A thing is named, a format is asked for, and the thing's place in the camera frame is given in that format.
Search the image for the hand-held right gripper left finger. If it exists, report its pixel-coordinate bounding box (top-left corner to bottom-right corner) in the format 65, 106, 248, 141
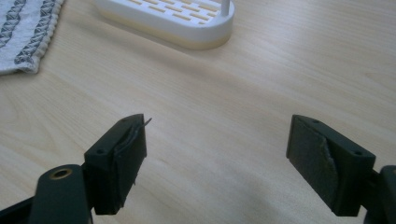
83, 113, 153, 216

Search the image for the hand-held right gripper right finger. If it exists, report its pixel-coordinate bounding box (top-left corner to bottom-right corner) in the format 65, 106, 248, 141
286, 114, 377, 217

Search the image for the white slotted drain rack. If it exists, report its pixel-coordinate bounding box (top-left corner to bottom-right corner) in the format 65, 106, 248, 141
92, 0, 236, 50

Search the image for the white cloth with grey pattern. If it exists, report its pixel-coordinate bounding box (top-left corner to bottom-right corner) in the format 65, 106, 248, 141
0, 0, 65, 77

